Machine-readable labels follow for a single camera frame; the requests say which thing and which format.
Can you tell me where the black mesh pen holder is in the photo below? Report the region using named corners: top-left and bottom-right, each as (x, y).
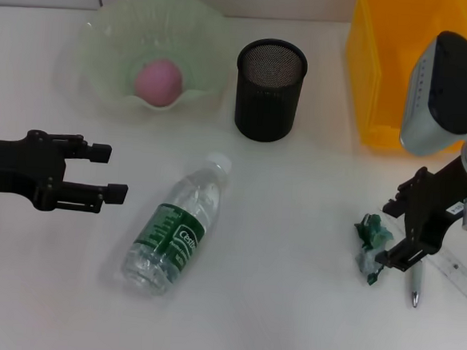
top-left (230, 36), bottom-right (310, 145)

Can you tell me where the green plastic wrapper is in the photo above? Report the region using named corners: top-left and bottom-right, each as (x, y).
top-left (349, 211), bottom-right (397, 288)

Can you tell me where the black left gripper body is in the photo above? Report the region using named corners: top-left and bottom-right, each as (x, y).
top-left (0, 127), bottom-right (69, 213)

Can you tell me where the clear water bottle green label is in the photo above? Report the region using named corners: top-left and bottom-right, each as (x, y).
top-left (118, 145), bottom-right (234, 301)

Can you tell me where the yellow plastic bin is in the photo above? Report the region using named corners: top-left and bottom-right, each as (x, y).
top-left (337, 0), bottom-right (467, 155)

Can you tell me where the white silver pen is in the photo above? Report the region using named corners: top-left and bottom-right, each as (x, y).
top-left (408, 259), bottom-right (427, 310)

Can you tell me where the transparent plastic ruler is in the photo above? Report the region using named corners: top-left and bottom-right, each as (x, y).
top-left (372, 211), bottom-right (467, 312)

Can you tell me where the green glass fruit plate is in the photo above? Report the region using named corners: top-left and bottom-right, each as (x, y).
top-left (70, 0), bottom-right (235, 117)

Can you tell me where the pink peach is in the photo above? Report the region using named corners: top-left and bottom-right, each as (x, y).
top-left (133, 57), bottom-right (186, 109)

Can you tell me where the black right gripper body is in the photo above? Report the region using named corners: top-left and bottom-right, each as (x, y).
top-left (401, 153), bottom-right (467, 256)

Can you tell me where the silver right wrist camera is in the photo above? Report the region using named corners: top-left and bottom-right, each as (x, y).
top-left (397, 28), bottom-right (467, 160)

